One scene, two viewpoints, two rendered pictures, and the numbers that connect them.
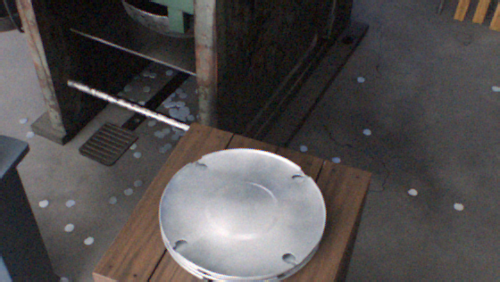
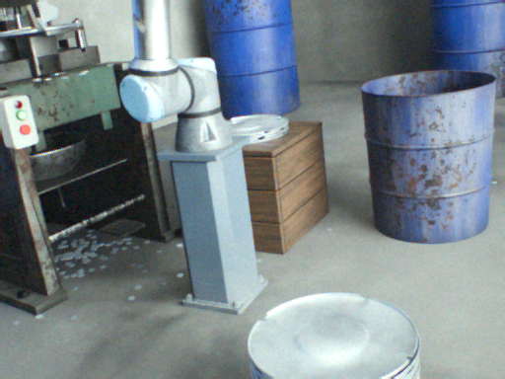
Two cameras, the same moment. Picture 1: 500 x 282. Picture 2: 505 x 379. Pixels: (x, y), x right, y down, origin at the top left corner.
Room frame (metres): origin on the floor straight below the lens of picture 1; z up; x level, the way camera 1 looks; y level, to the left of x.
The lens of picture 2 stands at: (0.33, 1.97, 0.83)
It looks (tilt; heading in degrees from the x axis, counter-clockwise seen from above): 19 degrees down; 280
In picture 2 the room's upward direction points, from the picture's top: 7 degrees counter-clockwise
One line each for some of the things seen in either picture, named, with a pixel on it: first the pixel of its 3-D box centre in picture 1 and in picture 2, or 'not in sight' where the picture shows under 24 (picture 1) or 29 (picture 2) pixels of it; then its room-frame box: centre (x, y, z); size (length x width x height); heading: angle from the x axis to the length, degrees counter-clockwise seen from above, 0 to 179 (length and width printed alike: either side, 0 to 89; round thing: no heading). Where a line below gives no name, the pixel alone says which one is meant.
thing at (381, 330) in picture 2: not in sight; (330, 336); (0.39, 1.08, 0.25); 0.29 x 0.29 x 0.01
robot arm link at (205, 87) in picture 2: not in sight; (192, 83); (0.73, 0.48, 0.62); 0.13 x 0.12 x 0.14; 59
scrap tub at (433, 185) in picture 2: not in sight; (428, 154); (0.09, 0.01, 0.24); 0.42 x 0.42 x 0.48
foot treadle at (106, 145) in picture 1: (162, 95); (77, 223); (1.28, 0.19, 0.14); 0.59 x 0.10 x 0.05; 152
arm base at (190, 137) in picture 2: not in sight; (201, 126); (0.73, 0.48, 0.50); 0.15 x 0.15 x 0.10
